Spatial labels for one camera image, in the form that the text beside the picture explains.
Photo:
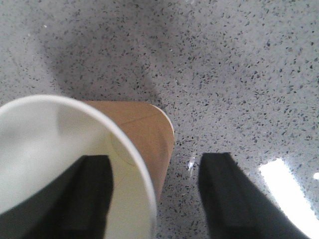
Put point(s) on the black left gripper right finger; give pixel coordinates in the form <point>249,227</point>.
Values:
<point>234,207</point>

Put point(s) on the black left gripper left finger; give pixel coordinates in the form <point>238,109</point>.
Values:
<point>73,206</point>

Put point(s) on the brown paper cup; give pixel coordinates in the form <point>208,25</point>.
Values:
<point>41,136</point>

